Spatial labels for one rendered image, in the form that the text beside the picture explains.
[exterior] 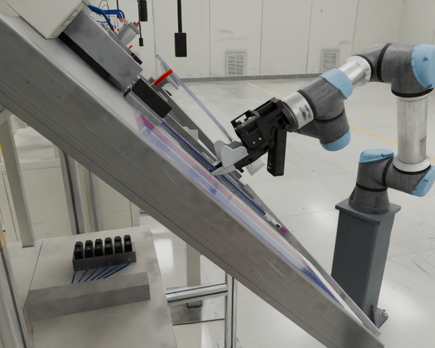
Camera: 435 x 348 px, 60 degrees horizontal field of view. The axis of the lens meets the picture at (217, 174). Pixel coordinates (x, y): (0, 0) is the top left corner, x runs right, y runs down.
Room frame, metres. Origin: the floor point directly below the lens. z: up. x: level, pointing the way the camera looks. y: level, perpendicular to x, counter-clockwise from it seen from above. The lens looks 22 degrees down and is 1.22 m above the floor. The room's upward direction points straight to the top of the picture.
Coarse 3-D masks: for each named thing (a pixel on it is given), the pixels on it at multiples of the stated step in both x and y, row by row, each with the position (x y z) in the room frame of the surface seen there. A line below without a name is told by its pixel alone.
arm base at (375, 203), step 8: (352, 192) 1.36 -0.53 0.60; (360, 192) 1.31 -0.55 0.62; (368, 192) 1.29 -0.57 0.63; (376, 192) 1.28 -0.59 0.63; (384, 192) 1.29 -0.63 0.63; (352, 200) 1.33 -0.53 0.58; (360, 200) 1.30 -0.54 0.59; (368, 200) 1.28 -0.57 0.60; (376, 200) 1.28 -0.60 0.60; (384, 200) 1.28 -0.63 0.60; (352, 208) 1.32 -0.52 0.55; (360, 208) 1.29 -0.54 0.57; (368, 208) 1.27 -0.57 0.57; (376, 208) 1.27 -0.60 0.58; (384, 208) 1.27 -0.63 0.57
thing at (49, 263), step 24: (48, 240) 0.97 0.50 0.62; (72, 240) 0.97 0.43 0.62; (144, 240) 0.97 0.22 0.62; (24, 264) 0.85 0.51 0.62; (48, 264) 0.85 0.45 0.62; (120, 264) 0.85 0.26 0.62; (144, 264) 0.85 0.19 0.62; (24, 288) 0.75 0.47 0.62; (24, 312) 0.67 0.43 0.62; (96, 312) 0.67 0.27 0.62; (120, 312) 0.67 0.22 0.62; (144, 312) 0.67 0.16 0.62; (168, 312) 0.67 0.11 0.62; (48, 336) 0.60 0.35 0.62; (72, 336) 0.60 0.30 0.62; (96, 336) 0.60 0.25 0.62; (120, 336) 0.60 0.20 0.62; (144, 336) 0.60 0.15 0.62; (168, 336) 0.60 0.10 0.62
